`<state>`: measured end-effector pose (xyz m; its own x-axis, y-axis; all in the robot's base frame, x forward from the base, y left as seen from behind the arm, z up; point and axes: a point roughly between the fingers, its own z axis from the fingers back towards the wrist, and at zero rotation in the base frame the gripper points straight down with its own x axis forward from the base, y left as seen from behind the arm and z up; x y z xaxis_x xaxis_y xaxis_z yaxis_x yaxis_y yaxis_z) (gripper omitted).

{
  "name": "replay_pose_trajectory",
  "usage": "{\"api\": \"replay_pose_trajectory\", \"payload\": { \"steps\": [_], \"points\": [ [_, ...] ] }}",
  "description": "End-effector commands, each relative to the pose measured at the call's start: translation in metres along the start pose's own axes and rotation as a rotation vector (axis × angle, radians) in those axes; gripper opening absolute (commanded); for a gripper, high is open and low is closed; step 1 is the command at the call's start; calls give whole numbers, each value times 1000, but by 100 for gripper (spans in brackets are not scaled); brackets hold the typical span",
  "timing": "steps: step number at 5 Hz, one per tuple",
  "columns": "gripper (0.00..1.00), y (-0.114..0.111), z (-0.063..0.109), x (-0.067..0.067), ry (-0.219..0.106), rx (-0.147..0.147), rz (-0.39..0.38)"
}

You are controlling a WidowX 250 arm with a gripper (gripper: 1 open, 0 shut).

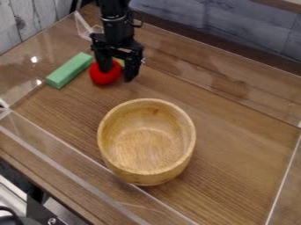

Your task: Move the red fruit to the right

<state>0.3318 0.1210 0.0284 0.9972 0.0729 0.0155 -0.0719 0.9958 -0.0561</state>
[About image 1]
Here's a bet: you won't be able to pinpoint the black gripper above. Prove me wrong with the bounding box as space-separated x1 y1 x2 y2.
91 12 145 83

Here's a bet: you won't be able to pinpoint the red plush fruit green stem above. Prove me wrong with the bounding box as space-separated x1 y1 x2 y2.
90 60 122 85

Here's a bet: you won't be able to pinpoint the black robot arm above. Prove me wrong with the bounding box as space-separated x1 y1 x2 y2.
90 0 145 84

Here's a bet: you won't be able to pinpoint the green rectangular block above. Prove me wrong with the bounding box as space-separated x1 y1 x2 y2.
46 53 92 89

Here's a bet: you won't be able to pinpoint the wooden bowl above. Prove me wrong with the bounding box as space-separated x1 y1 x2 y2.
96 98 197 186

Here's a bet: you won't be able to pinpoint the clear acrylic enclosure walls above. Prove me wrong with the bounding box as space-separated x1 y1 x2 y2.
0 18 301 225

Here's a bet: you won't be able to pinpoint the black bracket with cable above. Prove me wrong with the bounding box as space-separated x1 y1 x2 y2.
0 197 68 225

